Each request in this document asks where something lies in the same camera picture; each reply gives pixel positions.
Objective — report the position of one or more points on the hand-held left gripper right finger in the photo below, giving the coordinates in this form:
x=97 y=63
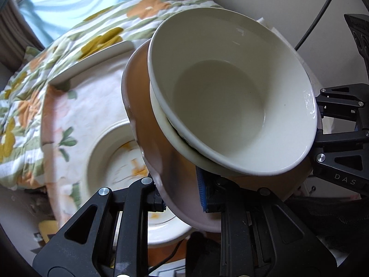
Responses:
x=201 y=190

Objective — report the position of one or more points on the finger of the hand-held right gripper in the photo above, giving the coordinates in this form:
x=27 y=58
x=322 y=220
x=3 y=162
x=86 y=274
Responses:
x=340 y=104
x=340 y=161

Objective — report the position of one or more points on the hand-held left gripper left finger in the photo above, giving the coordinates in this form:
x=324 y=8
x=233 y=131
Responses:
x=158 y=200

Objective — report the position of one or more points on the pink plastic basin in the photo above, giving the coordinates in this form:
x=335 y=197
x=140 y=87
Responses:
x=184 y=196

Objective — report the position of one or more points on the large white plate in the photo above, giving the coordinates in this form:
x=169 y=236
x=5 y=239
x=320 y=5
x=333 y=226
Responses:
x=101 y=150

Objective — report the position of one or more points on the plain white bowl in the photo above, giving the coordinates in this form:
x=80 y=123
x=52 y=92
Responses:
x=224 y=98

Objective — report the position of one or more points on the black plastic part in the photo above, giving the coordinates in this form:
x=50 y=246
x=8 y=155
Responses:
x=360 y=40

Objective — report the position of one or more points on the white paper tissue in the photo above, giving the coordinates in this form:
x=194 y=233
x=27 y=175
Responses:
x=266 y=24

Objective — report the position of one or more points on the yellow box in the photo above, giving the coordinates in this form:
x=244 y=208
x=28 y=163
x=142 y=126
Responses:
x=49 y=230

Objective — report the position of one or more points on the cream patterned tablecloth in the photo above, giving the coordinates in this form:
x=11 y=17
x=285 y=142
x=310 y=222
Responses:
x=63 y=115

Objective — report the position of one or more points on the white rectangular plate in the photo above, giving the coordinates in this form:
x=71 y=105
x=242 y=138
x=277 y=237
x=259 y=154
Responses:
x=92 y=62

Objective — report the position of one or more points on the floral blanket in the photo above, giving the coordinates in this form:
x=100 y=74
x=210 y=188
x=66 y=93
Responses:
x=28 y=106

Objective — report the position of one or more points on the light blue sheer curtain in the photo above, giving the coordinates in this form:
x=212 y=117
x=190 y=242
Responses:
x=75 y=5

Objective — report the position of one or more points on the grey-brown curtain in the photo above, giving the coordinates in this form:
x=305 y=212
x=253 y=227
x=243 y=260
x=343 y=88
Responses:
x=20 y=34

